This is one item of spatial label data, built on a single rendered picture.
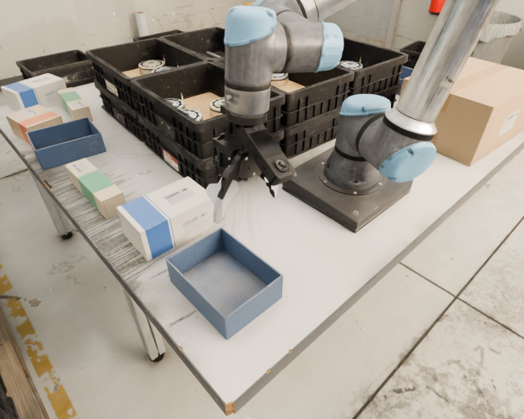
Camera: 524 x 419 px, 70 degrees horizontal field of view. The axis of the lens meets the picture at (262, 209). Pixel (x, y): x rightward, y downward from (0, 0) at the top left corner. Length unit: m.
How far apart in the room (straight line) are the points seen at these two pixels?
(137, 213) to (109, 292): 0.97
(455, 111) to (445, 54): 0.52
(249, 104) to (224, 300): 0.41
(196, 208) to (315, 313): 0.37
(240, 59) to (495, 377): 1.47
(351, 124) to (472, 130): 0.48
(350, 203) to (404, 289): 0.91
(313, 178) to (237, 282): 0.39
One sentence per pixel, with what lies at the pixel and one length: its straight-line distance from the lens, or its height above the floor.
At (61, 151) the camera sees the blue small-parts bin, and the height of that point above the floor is 0.74.
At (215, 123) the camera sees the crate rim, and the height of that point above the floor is 0.92.
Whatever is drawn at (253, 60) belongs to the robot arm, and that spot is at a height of 1.16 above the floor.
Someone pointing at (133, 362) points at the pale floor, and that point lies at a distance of 1.60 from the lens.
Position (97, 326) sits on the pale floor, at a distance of 1.75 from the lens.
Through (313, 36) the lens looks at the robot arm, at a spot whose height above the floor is 1.18.
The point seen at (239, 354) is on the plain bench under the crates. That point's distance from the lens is 0.74.
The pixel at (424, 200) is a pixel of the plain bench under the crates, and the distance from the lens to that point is 1.14.
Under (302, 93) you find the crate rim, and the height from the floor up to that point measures 0.92.
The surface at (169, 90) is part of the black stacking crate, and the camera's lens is 1.33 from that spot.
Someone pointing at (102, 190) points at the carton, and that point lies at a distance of 1.07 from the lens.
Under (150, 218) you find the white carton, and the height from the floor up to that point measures 0.79.
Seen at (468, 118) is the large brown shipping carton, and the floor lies 0.85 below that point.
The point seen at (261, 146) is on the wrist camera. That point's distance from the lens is 0.62.
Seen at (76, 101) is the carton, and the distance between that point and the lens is 1.66.
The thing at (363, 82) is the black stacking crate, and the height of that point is 0.88.
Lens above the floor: 1.34
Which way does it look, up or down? 39 degrees down
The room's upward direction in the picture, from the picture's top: straight up
